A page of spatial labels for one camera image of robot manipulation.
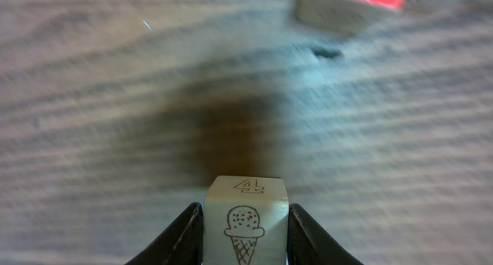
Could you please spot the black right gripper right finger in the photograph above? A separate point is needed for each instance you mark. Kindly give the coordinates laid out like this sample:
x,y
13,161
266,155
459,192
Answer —
x,y
309,243

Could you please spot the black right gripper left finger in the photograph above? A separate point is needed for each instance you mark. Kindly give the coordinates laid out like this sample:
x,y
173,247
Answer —
x,y
181,243

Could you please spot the M letter wooden block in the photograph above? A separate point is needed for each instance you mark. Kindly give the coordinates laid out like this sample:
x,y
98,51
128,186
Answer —
x,y
245,221

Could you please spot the red I wooden block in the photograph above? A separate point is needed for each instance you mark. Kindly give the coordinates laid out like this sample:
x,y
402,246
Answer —
x,y
346,16

